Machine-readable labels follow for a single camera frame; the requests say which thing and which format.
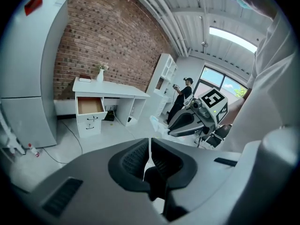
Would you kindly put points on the white desk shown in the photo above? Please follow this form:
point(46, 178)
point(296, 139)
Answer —
point(112, 89)

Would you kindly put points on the red sticker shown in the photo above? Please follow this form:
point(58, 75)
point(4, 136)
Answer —
point(33, 4)

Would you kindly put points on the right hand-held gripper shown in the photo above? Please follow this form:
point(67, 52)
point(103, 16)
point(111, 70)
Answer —
point(212, 102)

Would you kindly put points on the white refrigerator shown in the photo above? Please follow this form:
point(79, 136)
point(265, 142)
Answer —
point(25, 67)

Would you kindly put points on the red capped plastic bottle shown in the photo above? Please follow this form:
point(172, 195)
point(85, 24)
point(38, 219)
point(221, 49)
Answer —
point(33, 149)

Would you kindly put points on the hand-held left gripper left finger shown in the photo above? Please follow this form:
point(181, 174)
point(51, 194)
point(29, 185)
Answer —
point(131, 165)

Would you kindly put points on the pale flowers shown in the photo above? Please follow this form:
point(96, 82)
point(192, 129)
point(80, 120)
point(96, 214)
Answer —
point(103, 66)

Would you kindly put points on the blue face mask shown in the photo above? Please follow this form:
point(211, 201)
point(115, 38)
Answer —
point(243, 3)

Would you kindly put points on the white metal rack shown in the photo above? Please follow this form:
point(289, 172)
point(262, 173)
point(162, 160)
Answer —
point(10, 137)

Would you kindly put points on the dark red book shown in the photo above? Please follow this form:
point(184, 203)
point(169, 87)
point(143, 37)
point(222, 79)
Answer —
point(84, 78)

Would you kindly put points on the white desk drawer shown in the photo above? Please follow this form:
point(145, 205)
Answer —
point(90, 107)
point(90, 128)

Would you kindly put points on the dark framed window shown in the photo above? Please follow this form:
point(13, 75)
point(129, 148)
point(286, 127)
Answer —
point(211, 77)

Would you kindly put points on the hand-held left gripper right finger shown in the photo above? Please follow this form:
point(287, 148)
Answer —
point(175, 167)

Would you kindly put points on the person's white shirt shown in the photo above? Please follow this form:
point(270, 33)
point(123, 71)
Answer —
point(269, 90)

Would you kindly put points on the white vase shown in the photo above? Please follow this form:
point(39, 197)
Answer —
point(100, 77)

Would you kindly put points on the white item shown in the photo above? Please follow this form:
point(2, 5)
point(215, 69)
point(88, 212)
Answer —
point(159, 126)

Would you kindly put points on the white ceiling pipes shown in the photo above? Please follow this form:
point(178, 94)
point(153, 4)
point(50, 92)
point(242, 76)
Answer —
point(161, 15)

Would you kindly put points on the white bookshelf cabinet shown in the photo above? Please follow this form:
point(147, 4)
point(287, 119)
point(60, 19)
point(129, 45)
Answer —
point(161, 83)

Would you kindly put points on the person's right forearm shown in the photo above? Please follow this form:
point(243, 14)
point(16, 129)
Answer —
point(234, 111)

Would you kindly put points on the skylight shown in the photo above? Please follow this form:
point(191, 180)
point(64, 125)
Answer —
point(230, 37)

